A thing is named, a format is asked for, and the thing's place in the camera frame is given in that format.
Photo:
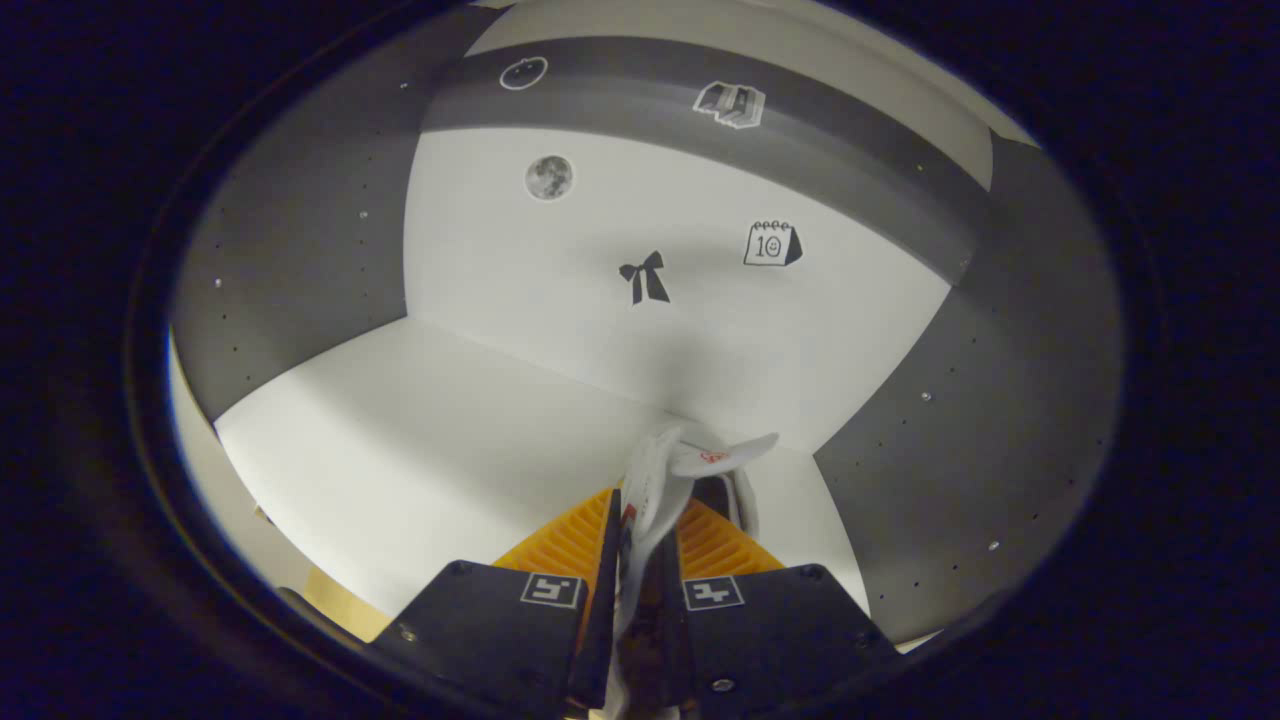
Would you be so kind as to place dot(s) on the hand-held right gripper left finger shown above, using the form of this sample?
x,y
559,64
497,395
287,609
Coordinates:
x,y
500,630

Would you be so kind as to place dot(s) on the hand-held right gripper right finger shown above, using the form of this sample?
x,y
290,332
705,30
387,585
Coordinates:
x,y
780,640

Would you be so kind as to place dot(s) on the white shoe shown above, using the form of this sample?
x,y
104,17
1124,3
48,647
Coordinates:
x,y
655,480

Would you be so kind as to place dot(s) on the grey white shoe cabinet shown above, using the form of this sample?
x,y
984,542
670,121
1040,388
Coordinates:
x,y
600,350

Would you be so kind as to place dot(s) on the grey shoe cabinet door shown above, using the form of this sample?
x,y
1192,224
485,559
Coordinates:
x,y
205,480

